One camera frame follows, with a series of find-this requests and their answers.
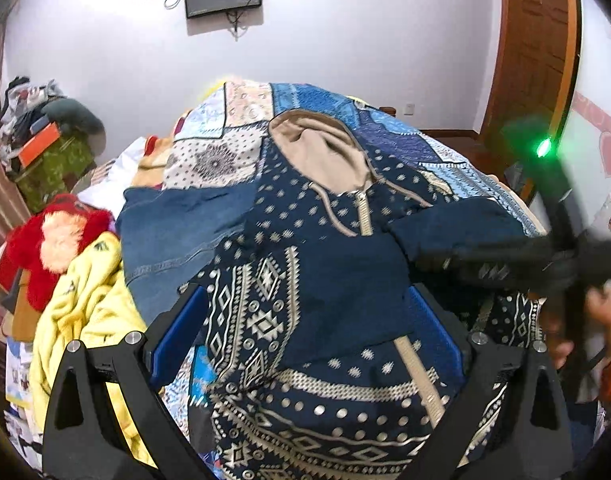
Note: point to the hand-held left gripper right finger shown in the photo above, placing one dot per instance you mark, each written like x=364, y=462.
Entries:
x=435, y=320

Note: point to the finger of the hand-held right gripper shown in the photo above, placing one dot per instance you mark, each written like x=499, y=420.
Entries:
x=485, y=260

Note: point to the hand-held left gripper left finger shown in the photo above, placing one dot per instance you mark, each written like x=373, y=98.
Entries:
x=178, y=330

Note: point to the navy patterned zip hoodie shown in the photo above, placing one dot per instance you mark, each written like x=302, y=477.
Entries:
x=335, y=285

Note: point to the pile of mixed clothes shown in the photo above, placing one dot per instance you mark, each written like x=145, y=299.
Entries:
x=20, y=105

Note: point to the person's right hand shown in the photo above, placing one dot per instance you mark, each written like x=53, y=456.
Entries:
x=605, y=310

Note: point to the white stickered case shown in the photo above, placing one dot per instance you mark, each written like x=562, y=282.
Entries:
x=610, y=217

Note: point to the blue denim garment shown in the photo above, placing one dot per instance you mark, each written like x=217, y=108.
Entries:
x=175, y=240

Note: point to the yellow garment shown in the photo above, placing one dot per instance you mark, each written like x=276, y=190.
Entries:
x=85, y=310

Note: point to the brown cardboard box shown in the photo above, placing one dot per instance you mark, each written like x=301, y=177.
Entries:
x=20, y=310

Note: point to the wooden door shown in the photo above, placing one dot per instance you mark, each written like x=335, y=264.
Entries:
x=530, y=35

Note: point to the printed paper sheets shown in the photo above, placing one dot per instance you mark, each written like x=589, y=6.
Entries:
x=20, y=390

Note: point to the red fluffy plush garment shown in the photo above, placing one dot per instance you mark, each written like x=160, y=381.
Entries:
x=25, y=255

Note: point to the peach printed fleece blanket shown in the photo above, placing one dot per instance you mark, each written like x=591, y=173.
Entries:
x=153, y=157

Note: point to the white cloth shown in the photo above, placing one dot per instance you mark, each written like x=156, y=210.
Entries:
x=115, y=165

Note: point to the green patterned box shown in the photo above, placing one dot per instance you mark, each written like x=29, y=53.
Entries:
x=60, y=165

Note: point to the brown striped curtain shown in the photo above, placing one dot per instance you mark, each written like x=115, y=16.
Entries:
x=0, y=200

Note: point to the blue patchwork blanket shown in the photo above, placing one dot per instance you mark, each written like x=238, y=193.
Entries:
x=245, y=110

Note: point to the orange box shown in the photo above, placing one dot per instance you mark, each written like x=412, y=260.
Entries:
x=40, y=142

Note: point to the grey plush cushion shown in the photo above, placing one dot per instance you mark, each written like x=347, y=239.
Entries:
x=75, y=112

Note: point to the pink heart wall decoration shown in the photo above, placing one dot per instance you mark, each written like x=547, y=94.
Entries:
x=610, y=155

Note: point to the white wall socket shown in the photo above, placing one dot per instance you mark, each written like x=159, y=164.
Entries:
x=410, y=109

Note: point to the wooden bed post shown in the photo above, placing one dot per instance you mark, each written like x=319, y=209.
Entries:
x=387, y=111

